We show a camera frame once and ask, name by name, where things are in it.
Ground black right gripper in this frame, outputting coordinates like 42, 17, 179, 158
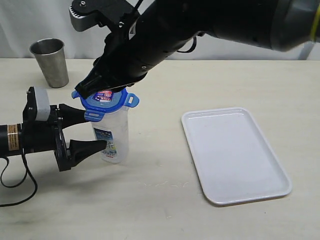
74, 32, 148, 99

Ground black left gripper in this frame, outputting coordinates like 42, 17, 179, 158
21, 86, 107, 172

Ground clear plastic container with label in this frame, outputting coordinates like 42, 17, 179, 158
91, 106, 129, 164

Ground stainless steel cup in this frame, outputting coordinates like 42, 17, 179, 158
29, 38, 69, 89

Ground blue plastic lid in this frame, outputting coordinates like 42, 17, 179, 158
71, 88, 140, 122

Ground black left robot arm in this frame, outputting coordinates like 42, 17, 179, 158
0, 86, 107, 172

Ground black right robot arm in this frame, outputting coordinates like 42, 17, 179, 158
69, 0, 320, 99

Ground white backdrop curtain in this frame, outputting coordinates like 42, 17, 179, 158
0, 0, 320, 61

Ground white rectangular tray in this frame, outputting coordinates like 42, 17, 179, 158
181, 107, 293, 206

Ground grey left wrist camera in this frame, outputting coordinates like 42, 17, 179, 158
34, 87, 51, 122

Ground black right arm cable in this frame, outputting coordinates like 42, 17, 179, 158
129, 0, 206, 53

